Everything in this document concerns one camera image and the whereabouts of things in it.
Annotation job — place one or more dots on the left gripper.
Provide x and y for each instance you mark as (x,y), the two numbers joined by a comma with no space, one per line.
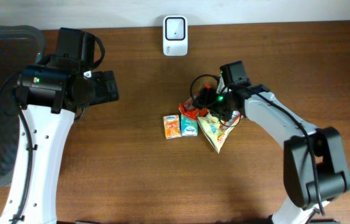
(107,88)

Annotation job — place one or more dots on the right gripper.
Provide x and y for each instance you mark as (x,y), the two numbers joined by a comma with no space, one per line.
(207,97)

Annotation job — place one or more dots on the yellow chips bag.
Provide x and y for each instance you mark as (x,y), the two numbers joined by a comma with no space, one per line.
(216,130)

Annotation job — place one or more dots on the red snack bag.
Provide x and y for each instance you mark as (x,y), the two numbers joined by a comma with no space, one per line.
(192,112)

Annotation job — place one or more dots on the teal tissue pack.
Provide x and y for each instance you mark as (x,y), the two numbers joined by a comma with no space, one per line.
(189,127)

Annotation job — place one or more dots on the orange tissue pack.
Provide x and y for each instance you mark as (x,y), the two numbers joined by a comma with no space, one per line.
(172,126)

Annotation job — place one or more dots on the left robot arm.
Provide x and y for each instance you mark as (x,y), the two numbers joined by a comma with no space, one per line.
(49,97)

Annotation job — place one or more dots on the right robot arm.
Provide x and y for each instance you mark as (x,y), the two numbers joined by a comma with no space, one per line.
(315,169)

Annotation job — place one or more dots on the white barcode scanner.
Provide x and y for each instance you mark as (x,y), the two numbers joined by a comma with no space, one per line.
(175,36)

